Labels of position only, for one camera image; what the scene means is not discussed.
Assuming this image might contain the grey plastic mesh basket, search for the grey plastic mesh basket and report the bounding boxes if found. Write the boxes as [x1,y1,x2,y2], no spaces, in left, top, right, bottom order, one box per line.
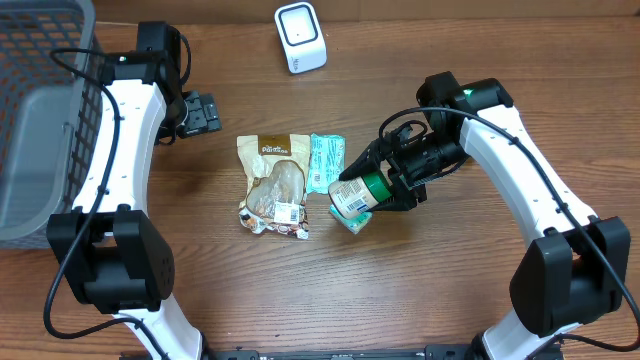
[1,0,102,249]

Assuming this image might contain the teal white tissue packet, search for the teal white tissue packet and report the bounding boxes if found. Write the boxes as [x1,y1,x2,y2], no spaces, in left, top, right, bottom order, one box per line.
[329,205,373,234]

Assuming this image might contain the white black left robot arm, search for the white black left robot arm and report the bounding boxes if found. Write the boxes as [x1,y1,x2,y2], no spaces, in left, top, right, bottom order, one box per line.
[46,21,221,359]

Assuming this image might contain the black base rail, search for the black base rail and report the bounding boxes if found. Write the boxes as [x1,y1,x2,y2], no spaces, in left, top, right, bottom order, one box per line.
[204,344,485,360]

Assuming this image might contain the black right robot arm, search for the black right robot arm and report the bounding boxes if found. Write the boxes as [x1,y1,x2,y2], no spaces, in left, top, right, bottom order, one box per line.
[329,72,633,359]

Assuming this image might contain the green lid white jar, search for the green lid white jar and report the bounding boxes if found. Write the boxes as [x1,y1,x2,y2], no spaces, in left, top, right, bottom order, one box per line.
[328,171,392,219]

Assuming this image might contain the white barcode scanner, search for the white barcode scanner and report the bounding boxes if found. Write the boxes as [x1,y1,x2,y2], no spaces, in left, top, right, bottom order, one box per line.
[274,1,327,74]

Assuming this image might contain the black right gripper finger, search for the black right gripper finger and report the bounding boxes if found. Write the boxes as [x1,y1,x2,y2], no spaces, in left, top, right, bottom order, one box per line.
[339,139,388,181]
[372,175,418,212]

